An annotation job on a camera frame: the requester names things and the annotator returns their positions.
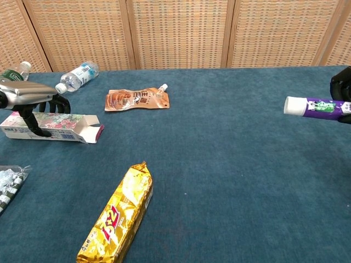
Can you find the purple toothpaste tube white cap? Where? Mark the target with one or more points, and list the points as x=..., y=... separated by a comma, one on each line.
x=296, y=105

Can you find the gold foil biscuit pack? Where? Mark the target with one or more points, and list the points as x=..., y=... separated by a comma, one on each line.
x=120, y=213

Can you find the blue label water bottle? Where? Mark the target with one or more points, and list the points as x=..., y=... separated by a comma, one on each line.
x=76, y=78

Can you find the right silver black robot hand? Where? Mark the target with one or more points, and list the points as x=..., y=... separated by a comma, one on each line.
x=341, y=85

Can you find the floral toothpaste carton box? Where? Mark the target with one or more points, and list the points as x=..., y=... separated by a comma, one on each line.
x=71, y=123

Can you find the woven wooden folding screen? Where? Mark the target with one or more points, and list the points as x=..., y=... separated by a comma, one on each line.
x=178, y=33

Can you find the orange spout pouch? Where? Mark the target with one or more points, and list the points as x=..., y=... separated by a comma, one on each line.
x=129, y=100

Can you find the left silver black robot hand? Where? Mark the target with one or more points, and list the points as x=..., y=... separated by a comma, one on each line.
x=24, y=94

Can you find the striped shirt in plastic bag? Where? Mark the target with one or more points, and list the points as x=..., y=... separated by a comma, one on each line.
x=8, y=189

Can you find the green label water bottle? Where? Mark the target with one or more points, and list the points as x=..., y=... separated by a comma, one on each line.
x=16, y=71

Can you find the teal carpet table mat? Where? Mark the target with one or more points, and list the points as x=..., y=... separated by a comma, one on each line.
x=219, y=178

